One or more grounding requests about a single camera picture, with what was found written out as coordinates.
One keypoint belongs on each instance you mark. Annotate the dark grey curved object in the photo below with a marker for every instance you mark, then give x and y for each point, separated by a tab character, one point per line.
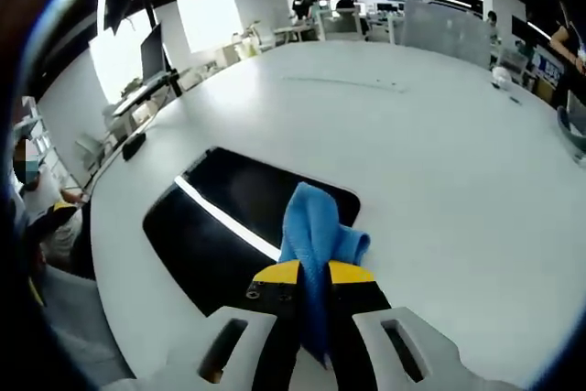
570	134

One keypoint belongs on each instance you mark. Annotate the frosted desk partition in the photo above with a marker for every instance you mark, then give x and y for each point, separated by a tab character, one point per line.
448	34

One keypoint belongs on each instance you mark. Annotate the grey desk partition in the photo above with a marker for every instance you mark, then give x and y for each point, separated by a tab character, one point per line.
341	24

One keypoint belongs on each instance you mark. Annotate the black computer monitor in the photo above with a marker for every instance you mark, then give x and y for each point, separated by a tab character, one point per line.
152	54

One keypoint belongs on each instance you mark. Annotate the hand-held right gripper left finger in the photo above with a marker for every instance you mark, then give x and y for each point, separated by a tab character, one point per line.
274	299

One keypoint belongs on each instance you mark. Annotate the white crumpled object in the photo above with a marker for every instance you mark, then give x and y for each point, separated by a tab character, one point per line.
502	75

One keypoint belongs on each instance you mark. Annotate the black monitor stand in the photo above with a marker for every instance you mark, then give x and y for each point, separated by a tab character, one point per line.
174	84

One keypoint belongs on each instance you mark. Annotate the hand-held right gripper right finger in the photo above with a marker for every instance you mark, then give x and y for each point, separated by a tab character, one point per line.
361	295

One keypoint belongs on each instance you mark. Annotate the light grey office chair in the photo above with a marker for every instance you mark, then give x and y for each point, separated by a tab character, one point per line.
82	318

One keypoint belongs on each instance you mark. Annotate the blue cleaning cloth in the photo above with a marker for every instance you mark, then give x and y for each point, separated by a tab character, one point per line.
311	226

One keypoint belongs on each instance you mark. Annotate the black computer mouse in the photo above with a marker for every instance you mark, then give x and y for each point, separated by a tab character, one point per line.
134	146

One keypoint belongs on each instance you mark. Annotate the grey monitor desk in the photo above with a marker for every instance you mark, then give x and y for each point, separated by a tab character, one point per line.
137	98

